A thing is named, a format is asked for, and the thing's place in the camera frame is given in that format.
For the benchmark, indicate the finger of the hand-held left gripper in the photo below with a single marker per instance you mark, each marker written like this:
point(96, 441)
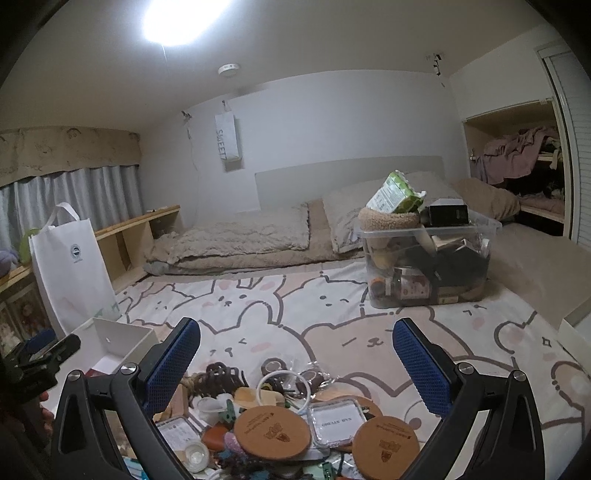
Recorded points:
point(38, 340)
point(62, 348)

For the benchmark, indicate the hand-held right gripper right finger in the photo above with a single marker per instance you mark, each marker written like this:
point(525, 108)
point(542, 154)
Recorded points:
point(420, 369)

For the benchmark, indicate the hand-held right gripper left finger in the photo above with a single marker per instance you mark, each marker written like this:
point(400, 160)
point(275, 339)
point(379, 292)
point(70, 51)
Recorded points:
point(175, 364)

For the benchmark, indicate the white cardboard box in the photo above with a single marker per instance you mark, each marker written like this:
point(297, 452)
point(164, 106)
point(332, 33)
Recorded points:
point(122, 333)

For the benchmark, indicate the person's left hand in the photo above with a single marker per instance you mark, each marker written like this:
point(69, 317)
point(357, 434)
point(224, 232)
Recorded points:
point(46, 422)

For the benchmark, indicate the dark hair claw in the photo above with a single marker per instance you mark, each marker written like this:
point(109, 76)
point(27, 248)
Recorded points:
point(224, 376)

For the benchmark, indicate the small white cup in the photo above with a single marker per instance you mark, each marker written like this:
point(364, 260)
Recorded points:
point(208, 410)

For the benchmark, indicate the white tote bag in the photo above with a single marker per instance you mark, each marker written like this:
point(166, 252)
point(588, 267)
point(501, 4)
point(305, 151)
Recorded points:
point(74, 277)

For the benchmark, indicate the clear storage bin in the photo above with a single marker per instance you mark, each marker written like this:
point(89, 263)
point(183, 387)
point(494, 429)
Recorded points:
point(415, 288)

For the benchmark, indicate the cork coaster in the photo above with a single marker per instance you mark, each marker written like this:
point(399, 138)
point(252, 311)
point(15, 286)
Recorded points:
point(272, 431)
point(385, 445)

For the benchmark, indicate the blue plush toy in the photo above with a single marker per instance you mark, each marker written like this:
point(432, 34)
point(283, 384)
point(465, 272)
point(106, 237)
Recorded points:
point(5, 261)

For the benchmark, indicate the clear packet white card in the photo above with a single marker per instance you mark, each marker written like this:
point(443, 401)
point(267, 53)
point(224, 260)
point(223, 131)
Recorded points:
point(337, 422)

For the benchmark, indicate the green plush toy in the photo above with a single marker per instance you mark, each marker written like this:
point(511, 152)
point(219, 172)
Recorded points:
point(25, 240)

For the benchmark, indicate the cartoon printed bedsheet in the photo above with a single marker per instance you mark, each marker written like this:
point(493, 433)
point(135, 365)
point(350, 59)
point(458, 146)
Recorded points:
point(286, 314)

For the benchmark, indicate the wooden shelf unit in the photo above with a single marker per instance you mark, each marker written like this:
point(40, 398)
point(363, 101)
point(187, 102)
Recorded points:
point(138, 240)

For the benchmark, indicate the beige fuzzy blanket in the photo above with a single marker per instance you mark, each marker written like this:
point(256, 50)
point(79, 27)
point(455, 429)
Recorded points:
point(231, 240)

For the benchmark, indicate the grey curtain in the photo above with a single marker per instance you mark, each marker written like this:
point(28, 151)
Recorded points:
point(83, 203)

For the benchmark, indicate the brown plush slipper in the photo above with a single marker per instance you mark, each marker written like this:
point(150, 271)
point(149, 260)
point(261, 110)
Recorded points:
point(388, 221)

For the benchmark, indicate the black box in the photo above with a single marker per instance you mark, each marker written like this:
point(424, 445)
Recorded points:
point(450, 213)

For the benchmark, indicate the beige mattress cover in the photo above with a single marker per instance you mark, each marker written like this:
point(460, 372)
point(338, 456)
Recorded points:
point(545, 267)

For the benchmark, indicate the beige pillow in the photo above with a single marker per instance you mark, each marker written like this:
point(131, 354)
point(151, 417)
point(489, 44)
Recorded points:
point(341, 217)
point(489, 198)

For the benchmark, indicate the green snack packet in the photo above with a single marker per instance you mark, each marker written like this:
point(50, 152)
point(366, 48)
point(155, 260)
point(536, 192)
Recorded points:
point(395, 191)

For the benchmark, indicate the beige curtain valance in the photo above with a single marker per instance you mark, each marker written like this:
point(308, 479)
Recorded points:
point(69, 147)

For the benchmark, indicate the white headboard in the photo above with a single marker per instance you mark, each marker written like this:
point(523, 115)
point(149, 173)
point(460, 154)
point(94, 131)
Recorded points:
point(323, 180)

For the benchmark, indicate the pink clothes pile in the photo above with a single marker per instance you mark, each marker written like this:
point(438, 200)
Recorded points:
point(512, 157)

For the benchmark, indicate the white louvered closet door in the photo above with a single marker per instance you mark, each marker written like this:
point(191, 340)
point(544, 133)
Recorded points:
point(577, 138)

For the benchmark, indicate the smoke detector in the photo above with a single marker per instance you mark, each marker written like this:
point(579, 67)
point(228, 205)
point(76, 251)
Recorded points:
point(229, 69)

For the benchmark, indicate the ceiling lamp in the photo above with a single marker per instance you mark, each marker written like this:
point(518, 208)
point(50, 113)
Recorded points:
point(184, 18)

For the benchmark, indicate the white wall hanging bag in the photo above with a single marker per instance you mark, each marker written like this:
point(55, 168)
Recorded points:
point(228, 138)

